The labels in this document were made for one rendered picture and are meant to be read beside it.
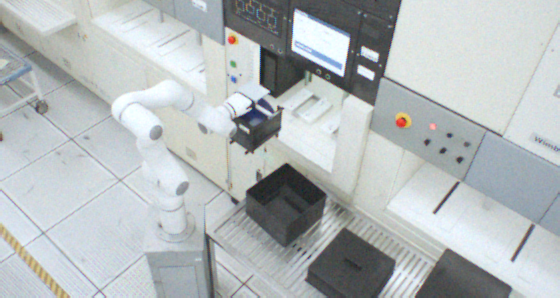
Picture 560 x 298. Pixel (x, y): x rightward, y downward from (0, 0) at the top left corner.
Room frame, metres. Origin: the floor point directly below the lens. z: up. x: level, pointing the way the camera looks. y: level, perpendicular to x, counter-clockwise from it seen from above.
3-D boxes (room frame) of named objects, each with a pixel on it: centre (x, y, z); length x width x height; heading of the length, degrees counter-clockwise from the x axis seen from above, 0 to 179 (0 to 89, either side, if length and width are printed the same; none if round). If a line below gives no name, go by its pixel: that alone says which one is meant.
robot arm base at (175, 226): (1.38, 0.47, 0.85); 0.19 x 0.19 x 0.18
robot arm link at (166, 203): (1.41, 0.49, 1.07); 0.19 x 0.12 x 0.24; 51
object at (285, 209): (1.48, -0.06, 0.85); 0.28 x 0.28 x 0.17; 46
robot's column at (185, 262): (1.38, 0.47, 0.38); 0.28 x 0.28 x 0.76; 7
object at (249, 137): (1.80, 0.13, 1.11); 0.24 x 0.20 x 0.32; 51
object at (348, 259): (1.17, -0.36, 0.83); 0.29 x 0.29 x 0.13; 53
